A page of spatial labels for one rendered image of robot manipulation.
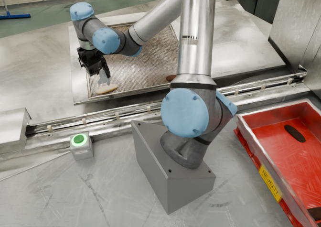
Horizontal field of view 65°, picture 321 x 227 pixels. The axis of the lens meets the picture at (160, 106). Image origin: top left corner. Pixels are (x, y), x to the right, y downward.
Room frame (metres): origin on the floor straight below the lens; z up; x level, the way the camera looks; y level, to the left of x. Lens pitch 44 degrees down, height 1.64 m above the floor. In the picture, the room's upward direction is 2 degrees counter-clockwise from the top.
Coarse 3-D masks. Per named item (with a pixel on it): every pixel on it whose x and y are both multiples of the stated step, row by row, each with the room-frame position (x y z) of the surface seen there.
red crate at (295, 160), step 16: (256, 128) 0.68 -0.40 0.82; (272, 128) 0.67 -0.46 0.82; (304, 128) 0.67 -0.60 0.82; (272, 144) 0.59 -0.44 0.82; (288, 144) 0.59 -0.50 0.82; (304, 144) 0.58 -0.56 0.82; (320, 144) 0.58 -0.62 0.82; (256, 160) 0.51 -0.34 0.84; (288, 160) 0.52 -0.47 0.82; (304, 160) 0.51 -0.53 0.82; (320, 160) 0.51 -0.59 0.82; (288, 176) 0.45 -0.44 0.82; (304, 176) 0.45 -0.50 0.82; (320, 176) 0.44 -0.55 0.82; (304, 192) 0.39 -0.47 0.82; (320, 192) 0.39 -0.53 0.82; (288, 208) 0.33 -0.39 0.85
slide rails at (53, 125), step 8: (280, 80) 0.95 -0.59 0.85; (240, 88) 0.90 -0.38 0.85; (248, 88) 0.90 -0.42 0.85; (264, 88) 0.90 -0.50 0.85; (232, 96) 0.85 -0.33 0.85; (160, 104) 0.82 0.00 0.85; (112, 112) 0.78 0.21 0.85; (120, 112) 0.78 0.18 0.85; (128, 112) 0.77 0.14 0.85; (144, 112) 0.77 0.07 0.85; (72, 120) 0.74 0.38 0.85; (80, 120) 0.74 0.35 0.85; (88, 120) 0.73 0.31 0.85; (104, 120) 0.73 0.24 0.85; (32, 128) 0.70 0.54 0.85; (40, 128) 0.70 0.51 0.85; (64, 128) 0.70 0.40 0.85; (72, 128) 0.69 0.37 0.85; (32, 136) 0.66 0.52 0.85
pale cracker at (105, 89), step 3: (111, 84) 0.90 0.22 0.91; (114, 84) 0.90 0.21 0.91; (102, 87) 0.88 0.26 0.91; (105, 87) 0.88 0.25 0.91; (108, 87) 0.88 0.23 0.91; (111, 87) 0.88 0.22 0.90; (114, 87) 0.88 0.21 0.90; (96, 90) 0.87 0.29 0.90; (99, 90) 0.87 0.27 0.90; (102, 90) 0.87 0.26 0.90; (105, 90) 0.87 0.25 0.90; (108, 90) 0.87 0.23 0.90; (111, 90) 0.87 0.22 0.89; (99, 93) 0.86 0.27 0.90; (102, 93) 0.86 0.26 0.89
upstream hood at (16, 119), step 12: (24, 108) 0.75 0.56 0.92; (0, 120) 0.69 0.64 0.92; (12, 120) 0.69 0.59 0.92; (24, 120) 0.70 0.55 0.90; (0, 132) 0.63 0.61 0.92; (12, 132) 0.62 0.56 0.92; (24, 132) 0.65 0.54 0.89; (0, 144) 0.57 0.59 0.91; (12, 144) 0.58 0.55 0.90; (24, 144) 0.60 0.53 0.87
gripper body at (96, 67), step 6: (78, 48) 0.82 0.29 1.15; (78, 54) 0.82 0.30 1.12; (84, 54) 0.80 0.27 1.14; (90, 54) 0.82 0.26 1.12; (96, 54) 0.83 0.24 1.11; (84, 60) 0.82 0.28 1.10; (90, 60) 0.81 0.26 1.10; (96, 60) 0.82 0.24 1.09; (102, 60) 0.83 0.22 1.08; (84, 66) 0.83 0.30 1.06; (90, 66) 0.80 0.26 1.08; (96, 66) 0.82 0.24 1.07; (102, 66) 0.83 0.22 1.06; (90, 72) 0.81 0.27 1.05; (96, 72) 0.82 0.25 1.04
